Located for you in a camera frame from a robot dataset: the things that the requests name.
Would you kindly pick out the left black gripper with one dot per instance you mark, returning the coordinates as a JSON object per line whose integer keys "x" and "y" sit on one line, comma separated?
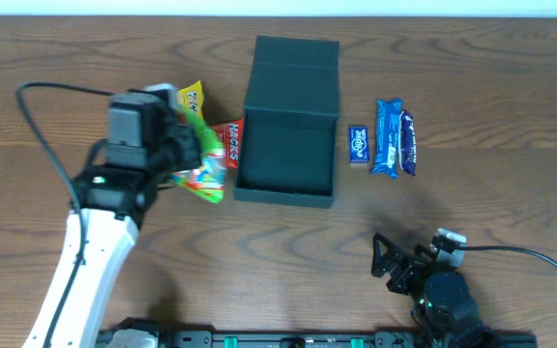
{"x": 182, "y": 146}

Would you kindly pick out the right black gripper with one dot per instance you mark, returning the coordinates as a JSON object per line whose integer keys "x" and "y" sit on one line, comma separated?
{"x": 405, "y": 269}

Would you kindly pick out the yellow Hacks candy bag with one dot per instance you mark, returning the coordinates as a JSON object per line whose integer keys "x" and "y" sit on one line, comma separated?
{"x": 192, "y": 98}

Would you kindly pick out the Haribo worms candy bag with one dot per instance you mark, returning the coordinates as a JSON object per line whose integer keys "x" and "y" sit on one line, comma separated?
{"x": 207, "y": 180}

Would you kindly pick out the blue cookie pack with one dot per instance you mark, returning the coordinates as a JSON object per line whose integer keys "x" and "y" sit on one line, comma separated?
{"x": 387, "y": 132}

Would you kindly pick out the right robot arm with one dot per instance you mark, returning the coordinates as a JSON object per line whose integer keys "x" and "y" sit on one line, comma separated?
{"x": 443, "y": 308}

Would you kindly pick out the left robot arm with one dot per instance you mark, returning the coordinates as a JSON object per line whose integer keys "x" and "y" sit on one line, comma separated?
{"x": 117, "y": 185}

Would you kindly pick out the red Hacks candy bag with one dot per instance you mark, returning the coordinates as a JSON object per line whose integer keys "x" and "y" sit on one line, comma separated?
{"x": 231, "y": 134}

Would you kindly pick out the blue Eclipse mint tin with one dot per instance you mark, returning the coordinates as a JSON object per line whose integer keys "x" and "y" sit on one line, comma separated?
{"x": 358, "y": 143}

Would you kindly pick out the dark purple chocolate bar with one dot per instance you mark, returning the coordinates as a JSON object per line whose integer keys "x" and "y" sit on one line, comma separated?
{"x": 408, "y": 146}

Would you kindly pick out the dark green open box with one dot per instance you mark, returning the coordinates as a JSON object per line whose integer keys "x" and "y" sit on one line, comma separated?
{"x": 291, "y": 109}

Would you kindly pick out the black mounting rail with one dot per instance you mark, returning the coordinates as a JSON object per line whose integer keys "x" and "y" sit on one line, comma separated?
{"x": 134, "y": 332}

